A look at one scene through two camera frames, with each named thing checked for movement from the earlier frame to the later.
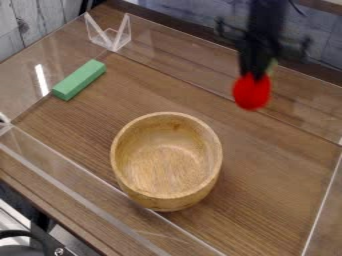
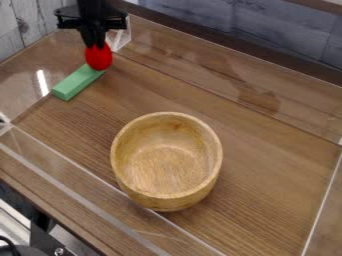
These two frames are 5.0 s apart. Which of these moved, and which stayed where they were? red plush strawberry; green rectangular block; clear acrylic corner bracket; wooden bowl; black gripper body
Moved: red plush strawberry; black gripper body
Stayed: clear acrylic corner bracket; green rectangular block; wooden bowl
